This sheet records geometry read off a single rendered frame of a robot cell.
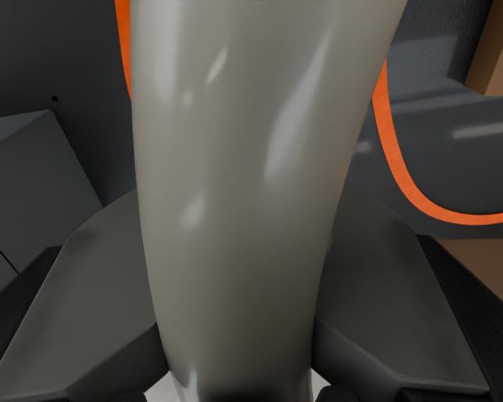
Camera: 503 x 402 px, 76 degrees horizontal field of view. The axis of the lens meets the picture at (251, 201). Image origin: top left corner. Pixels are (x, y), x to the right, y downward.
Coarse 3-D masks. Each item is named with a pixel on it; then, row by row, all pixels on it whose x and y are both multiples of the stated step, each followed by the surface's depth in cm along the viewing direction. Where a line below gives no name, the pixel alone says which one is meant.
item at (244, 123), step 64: (192, 0) 3; (256, 0) 2; (320, 0) 3; (384, 0) 3; (192, 64) 3; (256, 64) 3; (320, 64) 3; (192, 128) 3; (256, 128) 3; (320, 128) 3; (192, 192) 3; (256, 192) 3; (320, 192) 4; (192, 256) 4; (256, 256) 4; (320, 256) 5; (192, 320) 4; (256, 320) 4; (192, 384) 5; (256, 384) 5
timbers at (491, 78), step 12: (492, 12) 79; (492, 24) 79; (492, 36) 79; (480, 48) 84; (492, 48) 79; (480, 60) 84; (492, 60) 79; (480, 72) 84; (492, 72) 79; (468, 84) 88; (480, 84) 84; (492, 84) 81; (492, 96) 82
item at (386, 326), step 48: (336, 240) 8; (384, 240) 8; (336, 288) 7; (384, 288) 6; (432, 288) 6; (336, 336) 6; (384, 336) 6; (432, 336) 6; (336, 384) 6; (384, 384) 5; (432, 384) 5; (480, 384) 5
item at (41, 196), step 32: (0, 128) 87; (32, 128) 88; (0, 160) 76; (32, 160) 86; (64, 160) 99; (0, 192) 75; (32, 192) 85; (64, 192) 97; (0, 224) 74; (32, 224) 84; (64, 224) 95; (0, 256) 73; (32, 256) 82; (0, 288) 72
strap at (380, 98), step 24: (120, 0) 80; (120, 24) 83; (384, 72) 88; (384, 96) 92; (384, 120) 96; (384, 144) 101; (408, 192) 111; (432, 216) 117; (456, 216) 116; (480, 216) 116
